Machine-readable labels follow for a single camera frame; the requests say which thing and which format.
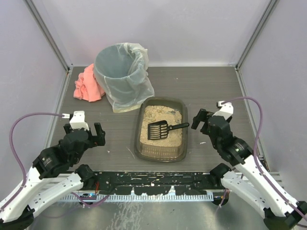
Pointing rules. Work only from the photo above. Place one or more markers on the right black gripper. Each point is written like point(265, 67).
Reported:
point(204, 121)

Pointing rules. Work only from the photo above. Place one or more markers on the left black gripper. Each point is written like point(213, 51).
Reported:
point(95, 138)

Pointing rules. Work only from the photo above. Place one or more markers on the dark translucent litter box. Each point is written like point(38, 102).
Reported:
point(162, 154)

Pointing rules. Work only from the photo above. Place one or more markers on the black slotted litter scoop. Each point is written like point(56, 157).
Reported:
point(160, 130)

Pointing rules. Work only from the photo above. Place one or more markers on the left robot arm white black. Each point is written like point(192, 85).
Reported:
point(18, 211)

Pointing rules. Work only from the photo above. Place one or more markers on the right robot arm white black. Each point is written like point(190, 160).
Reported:
point(279, 210)

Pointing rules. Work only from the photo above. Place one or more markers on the beige cat litter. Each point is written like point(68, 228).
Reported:
point(157, 113)

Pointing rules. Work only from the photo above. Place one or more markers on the pink cloth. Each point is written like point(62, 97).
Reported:
point(87, 87)

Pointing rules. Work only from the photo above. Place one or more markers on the bin with translucent bag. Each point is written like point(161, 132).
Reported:
point(121, 70)

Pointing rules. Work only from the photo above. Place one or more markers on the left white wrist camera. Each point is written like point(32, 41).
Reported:
point(77, 120)

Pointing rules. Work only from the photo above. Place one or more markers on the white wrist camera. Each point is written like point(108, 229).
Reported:
point(226, 110)
point(77, 120)

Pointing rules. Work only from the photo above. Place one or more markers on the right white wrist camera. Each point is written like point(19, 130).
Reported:
point(226, 110)

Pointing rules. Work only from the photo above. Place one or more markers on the black taped base rail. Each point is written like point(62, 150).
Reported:
point(152, 183)

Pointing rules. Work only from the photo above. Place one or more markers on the grey slotted cable duct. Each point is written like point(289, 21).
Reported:
point(170, 197)

